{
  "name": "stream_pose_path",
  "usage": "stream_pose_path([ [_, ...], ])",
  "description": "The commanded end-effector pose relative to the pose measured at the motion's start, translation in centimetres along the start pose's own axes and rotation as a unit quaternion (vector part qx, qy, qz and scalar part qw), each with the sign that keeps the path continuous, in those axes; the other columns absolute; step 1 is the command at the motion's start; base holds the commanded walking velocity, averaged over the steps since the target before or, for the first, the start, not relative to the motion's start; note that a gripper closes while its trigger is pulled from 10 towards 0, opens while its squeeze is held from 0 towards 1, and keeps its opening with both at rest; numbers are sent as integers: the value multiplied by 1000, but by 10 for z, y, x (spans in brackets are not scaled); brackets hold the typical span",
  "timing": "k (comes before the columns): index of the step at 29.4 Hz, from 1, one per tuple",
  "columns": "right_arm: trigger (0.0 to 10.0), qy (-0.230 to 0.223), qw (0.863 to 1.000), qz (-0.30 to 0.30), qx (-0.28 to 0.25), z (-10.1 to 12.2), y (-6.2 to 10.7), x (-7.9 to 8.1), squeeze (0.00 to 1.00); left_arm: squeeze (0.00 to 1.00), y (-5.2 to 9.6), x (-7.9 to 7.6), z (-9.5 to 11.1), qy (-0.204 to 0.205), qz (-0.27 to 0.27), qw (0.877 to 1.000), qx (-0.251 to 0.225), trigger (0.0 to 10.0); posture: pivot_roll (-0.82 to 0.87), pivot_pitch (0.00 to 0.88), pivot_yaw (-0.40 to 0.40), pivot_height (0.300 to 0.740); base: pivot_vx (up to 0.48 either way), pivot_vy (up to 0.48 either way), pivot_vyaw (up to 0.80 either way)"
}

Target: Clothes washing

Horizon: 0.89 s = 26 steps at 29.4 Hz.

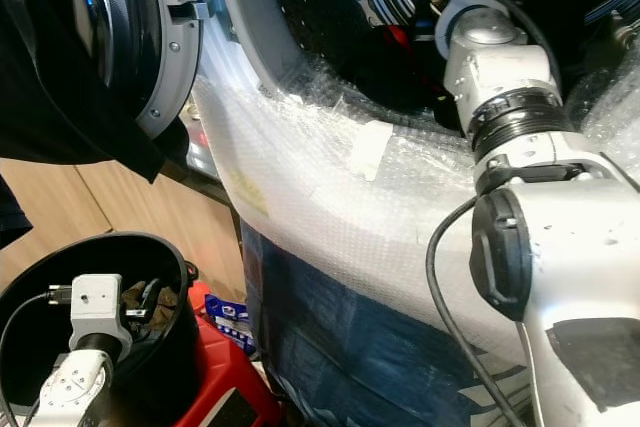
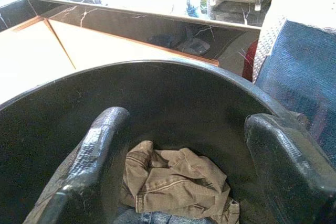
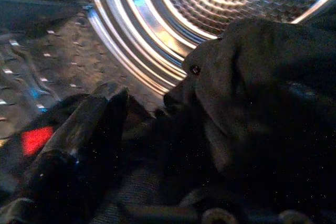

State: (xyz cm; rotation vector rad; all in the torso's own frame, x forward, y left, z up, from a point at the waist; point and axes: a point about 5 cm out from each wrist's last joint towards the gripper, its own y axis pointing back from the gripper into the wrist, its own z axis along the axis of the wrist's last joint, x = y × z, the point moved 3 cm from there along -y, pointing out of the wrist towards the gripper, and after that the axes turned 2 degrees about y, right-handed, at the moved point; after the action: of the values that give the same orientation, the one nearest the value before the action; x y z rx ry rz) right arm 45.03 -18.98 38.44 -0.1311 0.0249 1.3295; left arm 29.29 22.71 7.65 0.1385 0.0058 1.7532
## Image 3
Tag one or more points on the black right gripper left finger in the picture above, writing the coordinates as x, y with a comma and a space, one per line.
65, 155

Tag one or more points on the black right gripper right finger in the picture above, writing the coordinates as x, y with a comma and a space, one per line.
110, 134

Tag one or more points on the black garment with red label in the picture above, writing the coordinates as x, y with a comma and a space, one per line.
262, 103

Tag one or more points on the dark drum paddle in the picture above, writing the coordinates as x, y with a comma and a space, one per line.
39, 11

